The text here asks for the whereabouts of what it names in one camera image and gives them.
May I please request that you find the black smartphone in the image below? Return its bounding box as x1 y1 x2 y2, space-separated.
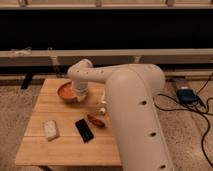
75 119 94 143

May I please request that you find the white rectangular sponge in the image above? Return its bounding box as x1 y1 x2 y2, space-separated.
43 120 59 141

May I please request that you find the orange ceramic bowl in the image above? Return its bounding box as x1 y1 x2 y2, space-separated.
57 81 87 103

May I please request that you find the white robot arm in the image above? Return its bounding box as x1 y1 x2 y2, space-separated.
68 59 175 171

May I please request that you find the wooden table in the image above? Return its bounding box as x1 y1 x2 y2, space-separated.
15 78 121 166

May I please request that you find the blue box on floor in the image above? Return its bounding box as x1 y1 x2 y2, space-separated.
176 89 197 104

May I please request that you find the black cable on floor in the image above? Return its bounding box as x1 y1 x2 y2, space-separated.
153 71 213 168

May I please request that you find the long metal rail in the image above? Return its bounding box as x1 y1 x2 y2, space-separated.
0 48 213 67

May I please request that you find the small red brown object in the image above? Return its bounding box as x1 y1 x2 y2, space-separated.
87 114 105 128

